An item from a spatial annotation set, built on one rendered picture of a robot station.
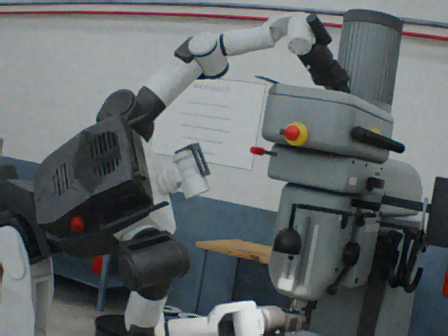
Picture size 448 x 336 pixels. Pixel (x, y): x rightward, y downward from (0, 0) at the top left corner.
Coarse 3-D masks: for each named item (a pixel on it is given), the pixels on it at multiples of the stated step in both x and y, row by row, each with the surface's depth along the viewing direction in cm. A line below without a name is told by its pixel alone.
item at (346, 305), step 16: (384, 224) 241; (400, 224) 242; (416, 224) 247; (384, 240) 235; (400, 256) 241; (352, 288) 241; (368, 288) 238; (384, 288) 235; (400, 288) 242; (320, 304) 246; (336, 304) 243; (352, 304) 241; (368, 304) 238; (384, 304) 236; (400, 304) 247; (320, 320) 246; (336, 320) 243; (352, 320) 241; (368, 320) 237; (384, 320) 237; (400, 320) 252
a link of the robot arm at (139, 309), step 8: (136, 296) 174; (128, 304) 180; (136, 304) 176; (144, 304) 174; (152, 304) 174; (160, 304) 175; (128, 312) 180; (136, 312) 177; (144, 312) 176; (152, 312) 177; (160, 312) 179; (128, 320) 182; (136, 320) 179; (144, 320) 179; (152, 320) 179; (128, 328) 183; (136, 328) 180; (144, 328) 181; (152, 328) 182
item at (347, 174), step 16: (272, 160) 200; (288, 160) 198; (304, 160) 195; (320, 160) 193; (336, 160) 191; (352, 160) 191; (272, 176) 200; (288, 176) 198; (304, 176) 195; (320, 176) 193; (336, 176) 191; (352, 176) 193; (368, 176) 206; (352, 192) 198; (368, 192) 210
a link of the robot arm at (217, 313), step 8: (224, 304) 191; (232, 304) 190; (240, 304) 190; (248, 304) 190; (216, 312) 190; (224, 312) 190; (208, 320) 190; (216, 320) 189; (208, 328) 189; (216, 328) 190
